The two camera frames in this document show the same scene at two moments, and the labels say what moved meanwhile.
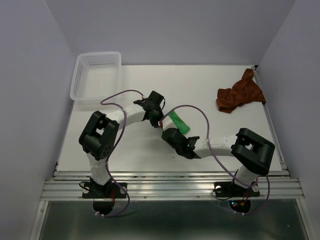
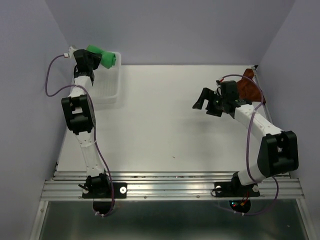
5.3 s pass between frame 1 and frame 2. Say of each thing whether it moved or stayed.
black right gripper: moved
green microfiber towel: moved
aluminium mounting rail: stayed
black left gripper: moved
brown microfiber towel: stayed
